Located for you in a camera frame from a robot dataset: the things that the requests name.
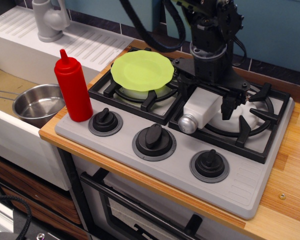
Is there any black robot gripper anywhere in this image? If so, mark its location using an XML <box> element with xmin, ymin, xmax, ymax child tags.
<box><xmin>172</xmin><ymin>53</ymin><xmax>251</xmax><ymax>120</ymax></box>

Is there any white salt shaker silver cap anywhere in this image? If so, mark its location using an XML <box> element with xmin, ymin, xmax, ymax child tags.
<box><xmin>177</xmin><ymin>86</ymin><xmax>221</xmax><ymax>134</ymax></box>

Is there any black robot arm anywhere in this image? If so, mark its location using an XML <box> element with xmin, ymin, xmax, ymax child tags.
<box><xmin>120</xmin><ymin>0</ymin><xmax>250</xmax><ymax>120</ymax></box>

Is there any light green plastic plate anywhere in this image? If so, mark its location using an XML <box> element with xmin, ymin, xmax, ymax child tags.
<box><xmin>110</xmin><ymin>50</ymin><xmax>175</xmax><ymax>92</ymax></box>

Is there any stainless steel pot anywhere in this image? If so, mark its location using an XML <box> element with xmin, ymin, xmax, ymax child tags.
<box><xmin>0</xmin><ymin>84</ymin><xmax>66</xmax><ymax>129</ymax></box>

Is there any white toy sink unit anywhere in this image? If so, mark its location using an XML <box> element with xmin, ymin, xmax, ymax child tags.
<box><xmin>0</xmin><ymin>6</ymin><xmax>132</xmax><ymax>191</ymax></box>

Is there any black right burner grate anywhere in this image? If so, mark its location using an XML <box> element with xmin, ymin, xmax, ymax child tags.
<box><xmin>168</xmin><ymin>82</ymin><xmax>294</xmax><ymax>164</ymax></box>

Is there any black burner grate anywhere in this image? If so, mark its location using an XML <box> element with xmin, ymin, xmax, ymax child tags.
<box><xmin>88</xmin><ymin>47</ymin><xmax>186</xmax><ymax>125</ymax></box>
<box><xmin>168</xmin><ymin>82</ymin><xmax>294</xmax><ymax>164</ymax></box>

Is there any white right burner cap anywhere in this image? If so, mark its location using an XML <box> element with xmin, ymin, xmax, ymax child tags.
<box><xmin>204</xmin><ymin>82</ymin><xmax>268</xmax><ymax>132</ymax></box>

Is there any white burner cap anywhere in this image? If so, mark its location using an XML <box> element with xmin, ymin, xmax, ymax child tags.
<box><xmin>204</xmin><ymin>82</ymin><xmax>268</xmax><ymax>132</ymax></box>
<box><xmin>115</xmin><ymin>85</ymin><xmax>176</xmax><ymax>104</ymax></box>

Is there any white left burner cap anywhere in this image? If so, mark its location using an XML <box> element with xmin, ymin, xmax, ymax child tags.
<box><xmin>115</xmin><ymin>85</ymin><xmax>176</xmax><ymax>104</ymax></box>

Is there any black left burner grate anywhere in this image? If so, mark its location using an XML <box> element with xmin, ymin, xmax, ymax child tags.
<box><xmin>88</xmin><ymin>47</ymin><xmax>186</xmax><ymax>125</ymax></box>

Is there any black middle stove knob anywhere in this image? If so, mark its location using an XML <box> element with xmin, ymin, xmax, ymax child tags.
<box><xmin>132</xmin><ymin>123</ymin><xmax>177</xmax><ymax>162</ymax></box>

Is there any black stove knob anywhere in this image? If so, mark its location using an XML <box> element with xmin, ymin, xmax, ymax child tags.
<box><xmin>88</xmin><ymin>107</ymin><xmax>123</xmax><ymax>137</ymax></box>
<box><xmin>132</xmin><ymin>123</ymin><xmax>177</xmax><ymax>162</ymax></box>
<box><xmin>189</xmin><ymin>149</ymin><xmax>230</xmax><ymax>184</ymax></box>

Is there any black right stove knob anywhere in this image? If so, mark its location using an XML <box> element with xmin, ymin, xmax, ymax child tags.
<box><xmin>189</xmin><ymin>149</ymin><xmax>230</xmax><ymax>184</ymax></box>

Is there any grey toy stove top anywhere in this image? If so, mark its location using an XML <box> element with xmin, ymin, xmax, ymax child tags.
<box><xmin>54</xmin><ymin>47</ymin><xmax>295</xmax><ymax>221</ymax></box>

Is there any black left stove knob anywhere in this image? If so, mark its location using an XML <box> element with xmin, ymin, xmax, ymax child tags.
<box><xmin>88</xmin><ymin>107</ymin><xmax>123</xmax><ymax>137</ymax></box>

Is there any red ketchup squeeze bottle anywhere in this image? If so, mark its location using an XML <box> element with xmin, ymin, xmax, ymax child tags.
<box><xmin>54</xmin><ymin>49</ymin><xmax>93</xmax><ymax>122</ymax></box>

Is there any grey toy faucet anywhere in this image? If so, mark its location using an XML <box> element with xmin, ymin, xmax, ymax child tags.
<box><xmin>32</xmin><ymin>0</ymin><xmax>71</xmax><ymax>43</ymax></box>

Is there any wooden drawer front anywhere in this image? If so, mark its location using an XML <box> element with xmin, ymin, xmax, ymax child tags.
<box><xmin>0</xmin><ymin>157</ymin><xmax>88</xmax><ymax>240</ymax></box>

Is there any toy oven door black handle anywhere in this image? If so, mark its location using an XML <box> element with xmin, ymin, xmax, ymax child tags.
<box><xmin>79</xmin><ymin>168</ymin><xmax>202</xmax><ymax>240</ymax></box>

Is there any black braided cable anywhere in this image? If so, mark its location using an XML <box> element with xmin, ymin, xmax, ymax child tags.
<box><xmin>0</xmin><ymin>195</ymin><xmax>34</xmax><ymax>240</ymax></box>

